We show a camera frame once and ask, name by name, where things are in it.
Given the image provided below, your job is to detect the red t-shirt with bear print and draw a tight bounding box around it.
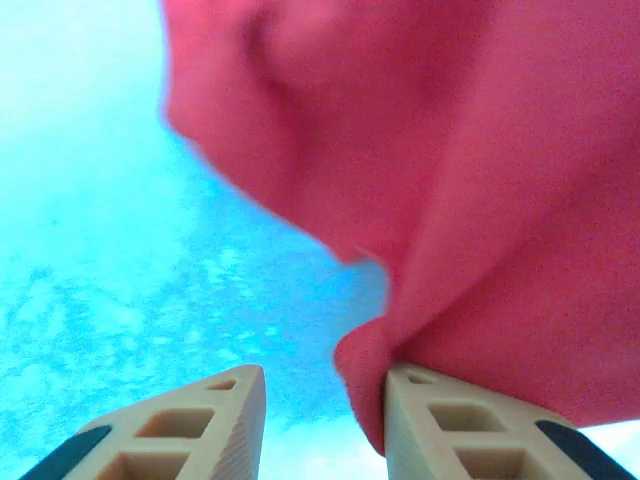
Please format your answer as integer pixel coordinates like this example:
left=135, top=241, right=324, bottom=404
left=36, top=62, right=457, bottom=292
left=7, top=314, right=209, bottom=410
left=160, top=0, right=640, bottom=459

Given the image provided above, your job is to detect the left gripper beige right finger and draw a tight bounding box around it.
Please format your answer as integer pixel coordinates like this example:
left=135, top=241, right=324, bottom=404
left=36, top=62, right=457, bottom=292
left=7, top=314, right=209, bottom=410
left=381, top=362, right=630, bottom=480

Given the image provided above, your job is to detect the left gripper beige left finger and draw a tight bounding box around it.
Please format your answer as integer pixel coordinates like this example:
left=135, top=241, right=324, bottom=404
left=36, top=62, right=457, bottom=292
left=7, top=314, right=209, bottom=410
left=19, top=363, right=267, bottom=480

